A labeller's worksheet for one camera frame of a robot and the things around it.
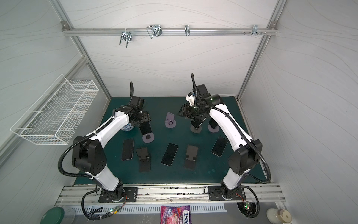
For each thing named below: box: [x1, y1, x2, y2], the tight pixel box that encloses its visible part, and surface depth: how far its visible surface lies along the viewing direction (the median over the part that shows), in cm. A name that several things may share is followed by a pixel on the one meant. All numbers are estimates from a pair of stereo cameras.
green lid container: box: [40, 206, 65, 224], surface depth 61 cm
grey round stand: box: [190, 125, 202, 134], surface depth 103 cm
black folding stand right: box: [183, 144, 199, 171], surface depth 82 cm
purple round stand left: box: [142, 132, 155, 144], surface depth 97 cm
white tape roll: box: [266, 208, 292, 224], surface depth 62 cm
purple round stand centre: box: [164, 112, 177, 129], surface depth 100 cm
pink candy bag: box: [160, 204, 192, 224], surface depth 67 cm
